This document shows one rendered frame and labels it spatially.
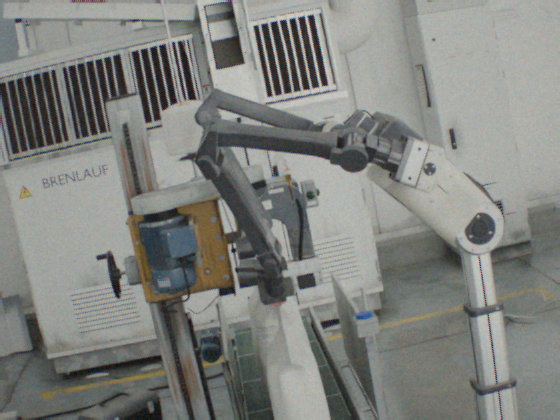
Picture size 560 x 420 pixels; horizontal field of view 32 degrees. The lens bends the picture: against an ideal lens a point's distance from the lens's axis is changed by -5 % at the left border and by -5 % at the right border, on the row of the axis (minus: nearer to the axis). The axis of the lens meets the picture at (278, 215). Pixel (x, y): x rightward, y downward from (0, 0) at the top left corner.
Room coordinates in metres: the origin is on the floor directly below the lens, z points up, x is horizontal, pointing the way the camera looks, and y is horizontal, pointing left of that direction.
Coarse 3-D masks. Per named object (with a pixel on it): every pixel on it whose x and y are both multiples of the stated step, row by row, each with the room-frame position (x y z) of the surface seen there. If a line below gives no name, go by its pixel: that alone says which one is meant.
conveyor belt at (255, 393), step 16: (304, 320) 5.22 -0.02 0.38; (240, 336) 5.15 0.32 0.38; (240, 352) 4.86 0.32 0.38; (320, 352) 4.60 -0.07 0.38; (240, 368) 4.59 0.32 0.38; (256, 368) 4.55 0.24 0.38; (320, 368) 4.36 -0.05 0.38; (256, 384) 4.31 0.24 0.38; (256, 400) 4.09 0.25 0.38; (336, 400) 3.90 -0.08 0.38; (256, 416) 3.89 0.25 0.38; (272, 416) 3.86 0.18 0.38; (336, 416) 3.71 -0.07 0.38
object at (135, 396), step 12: (120, 396) 5.04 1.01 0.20; (132, 396) 5.01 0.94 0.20; (144, 396) 5.01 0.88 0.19; (156, 396) 5.05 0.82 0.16; (96, 408) 4.91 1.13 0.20; (108, 408) 4.87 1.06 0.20; (120, 408) 4.88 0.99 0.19; (132, 408) 4.92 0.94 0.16; (144, 408) 4.98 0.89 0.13; (156, 408) 5.03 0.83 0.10
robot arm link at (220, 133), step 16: (208, 128) 2.65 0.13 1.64; (224, 128) 2.62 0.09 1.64; (240, 128) 2.62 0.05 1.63; (256, 128) 2.63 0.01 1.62; (272, 128) 2.63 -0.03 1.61; (352, 128) 2.63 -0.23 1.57; (208, 144) 2.63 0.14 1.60; (224, 144) 2.63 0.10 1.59; (240, 144) 2.63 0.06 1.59; (256, 144) 2.62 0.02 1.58; (272, 144) 2.62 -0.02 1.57; (288, 144) 2.61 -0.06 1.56; (304, 144) 2.60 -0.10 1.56; (320, 144) 2.60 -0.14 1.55; (336, 144) 2.65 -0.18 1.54; (336, 160) 2.58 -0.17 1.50; (352, 160) 2.57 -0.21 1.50
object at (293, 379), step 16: (288, 336) 3.31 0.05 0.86; (272, 352) 3.27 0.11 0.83; (288, 352) 2.98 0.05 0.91; (304, 352) 3.19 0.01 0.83; (272, 368) 3.13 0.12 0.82; (288, 368) 3.06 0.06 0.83; (304, 368) 3.07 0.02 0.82; (272, 384) 3.12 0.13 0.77; (288, 384) 3.06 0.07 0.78; (304, 384) 3.06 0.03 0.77; (320, 384) 3.11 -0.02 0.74; (272, 400) 3.20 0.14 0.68; (288, 400) 3.05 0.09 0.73; (304, 400) 3.05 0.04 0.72; (320, 400) 3.06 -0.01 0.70; (288, 416) 3.05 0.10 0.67; (304, 416) 3.04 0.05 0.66; (320, 416) 3.06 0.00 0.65
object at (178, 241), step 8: (160, 232) 3.29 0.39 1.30; (168, 232) 3.24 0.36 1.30; (176, 232) 3.25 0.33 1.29; (184, 232) 3.26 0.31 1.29; (192, 232) 3.27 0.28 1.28; (160, 240) 3.29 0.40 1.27; (168, 240) 3.23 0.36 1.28; (176, 240) 3.24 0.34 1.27; (184, 240) 3.26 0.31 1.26; (192, 240) 3.27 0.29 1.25; (168, 248) 3.24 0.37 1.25; (176, 248) 3.24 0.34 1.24; (184, 248) 3.26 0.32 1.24; (192, 248) 3.27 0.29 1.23; (176, 256) 3.24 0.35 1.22; (184, 256) 3.28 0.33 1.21
